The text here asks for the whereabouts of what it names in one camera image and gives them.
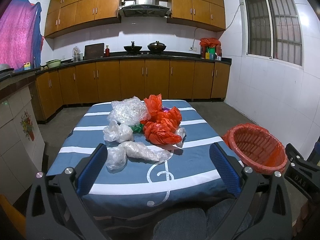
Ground red bag with containers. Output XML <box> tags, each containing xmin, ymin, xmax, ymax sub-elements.
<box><xmin>200</xmin><ymin>37</ymin><xmax>222</xmax><ymax>60</ymax></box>

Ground red basket with liner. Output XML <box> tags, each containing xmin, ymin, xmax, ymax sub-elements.
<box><xmin>222</xmin><ymin>123</ymin><xmax>288</xmax><ymax>174</ymax></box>

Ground pink blue hanging cloth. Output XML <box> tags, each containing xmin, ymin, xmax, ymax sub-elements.
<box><xmin>1</xmin><ymin>0</ymin><xmax>44</xmax><ymax>69</ymax></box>

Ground white power cable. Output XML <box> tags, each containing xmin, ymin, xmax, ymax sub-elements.
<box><xmin>189</xmin><ymin>3</ymin><xmax>245</xmax><ymax>52</ymax></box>

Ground crumpled clear plastic bag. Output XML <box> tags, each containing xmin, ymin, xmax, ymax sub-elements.
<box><xmin>103</xmin><ymin>120</ymin><xmax>134</xmax><ymax>144</ymax></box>

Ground barred window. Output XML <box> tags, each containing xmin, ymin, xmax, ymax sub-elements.
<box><xmin>243</xmin><ymin>0</ymin><xmax>303</xmax><ymax>66</ymax></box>

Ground black wok left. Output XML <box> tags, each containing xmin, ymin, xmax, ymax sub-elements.
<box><xmin>124</xmin><ymin>41</ymin><xmax>142</xmax><ymax>55</ymax></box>

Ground yellow detergent bottle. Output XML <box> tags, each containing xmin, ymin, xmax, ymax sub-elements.
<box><xmin>23</xmin><ymin>62</ymin><xmax>31</xmax><ymax>70</ymax></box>

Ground lower wooden kitchen cabinets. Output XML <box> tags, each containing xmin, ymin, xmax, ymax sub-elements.
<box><xmin>30</xmin><ymin>59</ymin><xmax>231</xmax><ymax>122</ymax></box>

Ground green basin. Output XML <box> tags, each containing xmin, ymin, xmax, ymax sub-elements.
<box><xmin>46</xmin><ymin>60</ymin><xmax>61</xmax><ymax>68</ymax></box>

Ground clear bubble wrap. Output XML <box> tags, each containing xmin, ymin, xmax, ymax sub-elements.
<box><xmin>107</xmin><ymin>96</ymin><xmax>150</xmax><ymax>126</ymax></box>

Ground pink purple plastic bag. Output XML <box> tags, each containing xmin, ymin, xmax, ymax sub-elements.
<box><xmin>162</xmin><ymin>107</ymin><xmax>170</xmax><ymax>112</ymax></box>

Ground small clear plastic piece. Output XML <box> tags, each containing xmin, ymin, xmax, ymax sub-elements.
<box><xmin>175</xmin><ymin>127</ymin><xmax>186</xmax><ymax>148</ymax></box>

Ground clear jar on counter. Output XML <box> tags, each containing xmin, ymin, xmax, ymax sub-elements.
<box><xmin>72</xmin><ymin>46</ymin><xmax>83</xmax><ymax>62</ymax></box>

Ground steel range hood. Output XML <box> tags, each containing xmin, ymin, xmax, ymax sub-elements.
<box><xmin>118</xmin><ymin>0</ymin><xmax>171</xmax><ymax>18</ymax></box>

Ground flower wall sticker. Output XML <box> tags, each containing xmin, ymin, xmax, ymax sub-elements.
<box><xmin>20</xmin><ymin>111</ymin><xmax>35</xmax><ymax>141</ymax></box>

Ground knotted orange plastic bag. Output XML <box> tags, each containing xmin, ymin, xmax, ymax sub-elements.
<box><xmin>143</xmin><ymin>121</ymin><xmax>182</xmax><ymax>145</ymax></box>

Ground dark cutting board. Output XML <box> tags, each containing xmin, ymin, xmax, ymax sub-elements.
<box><xmin>84</xmin><ymin>43</ymin><xmax>104</xmax><ymax>60</ymax></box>

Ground red bottle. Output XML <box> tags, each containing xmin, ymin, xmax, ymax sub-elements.
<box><xmin>105</xmin><ymin>45</ymin><xmax>110</xmax><ymax>57</ymax></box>

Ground green plastic bag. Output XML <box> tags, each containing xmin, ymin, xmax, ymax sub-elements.
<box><xmin>130</xmin><ymin>123</ymin><xmax>144</xmax><ymax>133</ymax></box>

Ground long clear plastic bag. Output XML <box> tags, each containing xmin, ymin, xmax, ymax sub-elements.
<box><xmin>105</xmin><ymin>141</ymin><xmax>173</xmax><ymax>170</ymax></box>

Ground black lidded wok right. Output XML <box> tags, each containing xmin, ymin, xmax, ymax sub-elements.
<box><xmin>148</xmin><ymin>41</ymin><xmax>167</xmax><ymax>54</ymax></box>

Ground blue white striped tablecloth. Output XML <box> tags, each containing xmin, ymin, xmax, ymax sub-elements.
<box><xmin>47</xmin><ymin>100</ymin><xmax>243</xmax><ymax>231</ymax></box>

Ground person's blue jeans legs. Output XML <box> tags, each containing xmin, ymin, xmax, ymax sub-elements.
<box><xmin>152</xmin><ymin>197</ymin><xmax>253</xmax><ymax>240</ymax></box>

